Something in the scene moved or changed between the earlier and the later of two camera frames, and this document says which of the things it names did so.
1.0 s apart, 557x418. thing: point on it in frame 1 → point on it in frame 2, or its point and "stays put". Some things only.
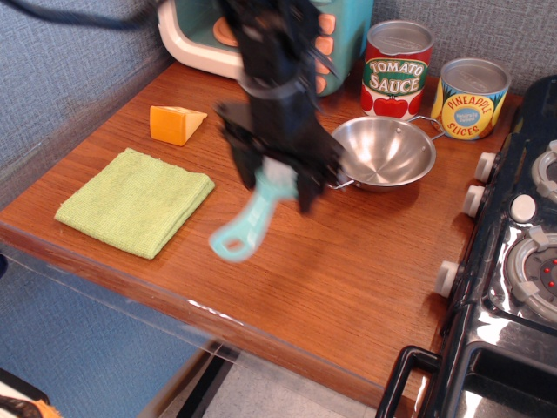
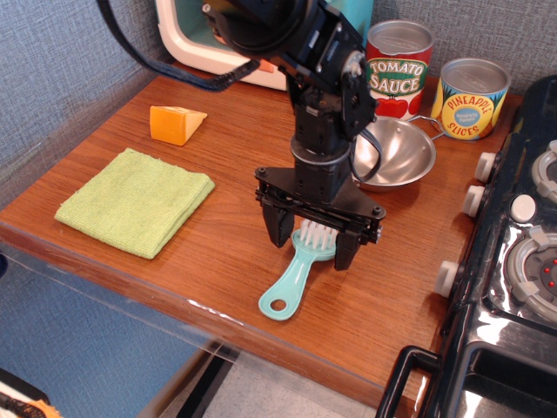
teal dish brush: (278, 182) → (312, 241)
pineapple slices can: (468, 97) stays put
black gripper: (281, 118) → (319, 188)
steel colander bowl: (385, 151) stays put
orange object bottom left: (45, 410) stays put
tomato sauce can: (395, 68) stays put
